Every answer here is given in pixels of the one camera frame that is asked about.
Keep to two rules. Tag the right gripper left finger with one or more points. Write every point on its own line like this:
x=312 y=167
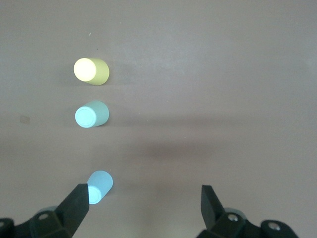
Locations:
x=74 y=213

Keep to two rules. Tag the yellow plastic cup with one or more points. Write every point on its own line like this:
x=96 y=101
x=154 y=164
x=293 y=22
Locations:
x=89 y=72

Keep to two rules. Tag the pale green plastic cup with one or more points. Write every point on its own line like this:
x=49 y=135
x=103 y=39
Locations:
x=91 y=115

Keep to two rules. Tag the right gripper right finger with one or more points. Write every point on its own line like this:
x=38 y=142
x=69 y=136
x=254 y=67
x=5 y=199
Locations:
x=213 y=213

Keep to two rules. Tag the light blue plastic cup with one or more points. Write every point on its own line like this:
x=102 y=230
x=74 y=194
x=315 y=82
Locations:
x=102 y=183

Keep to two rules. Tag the brown table mat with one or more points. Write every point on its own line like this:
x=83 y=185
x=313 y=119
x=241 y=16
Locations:
x=198 y=74

